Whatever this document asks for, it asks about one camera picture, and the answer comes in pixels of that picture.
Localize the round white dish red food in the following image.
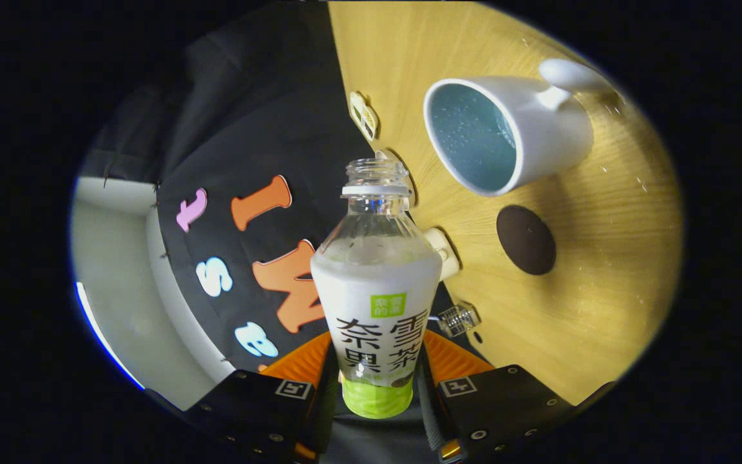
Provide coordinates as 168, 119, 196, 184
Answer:
375, 150, 418, 208

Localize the black backdrop cloth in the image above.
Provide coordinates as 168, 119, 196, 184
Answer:
78, 0, 475, 464

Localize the white plastic holder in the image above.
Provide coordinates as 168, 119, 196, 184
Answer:
424, 227, 461, 281

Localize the white cup with handle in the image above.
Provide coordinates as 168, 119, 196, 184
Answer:
423, 58, 616, 197

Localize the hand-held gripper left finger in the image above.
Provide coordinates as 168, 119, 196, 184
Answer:
181, 331, 339, 464

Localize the wooden table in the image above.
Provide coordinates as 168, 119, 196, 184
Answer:
329, 0, 684, 407

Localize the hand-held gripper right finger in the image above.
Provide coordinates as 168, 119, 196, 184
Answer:
414, 330, 575, 461

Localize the dark brown round coaster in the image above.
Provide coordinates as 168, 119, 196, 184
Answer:
496, 205, 557, 276

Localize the clear juice bottle white label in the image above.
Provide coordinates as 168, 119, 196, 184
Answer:
310, 158, 444, 420

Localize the white divided snack dish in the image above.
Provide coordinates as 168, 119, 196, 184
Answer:
348, 91, 379, 142

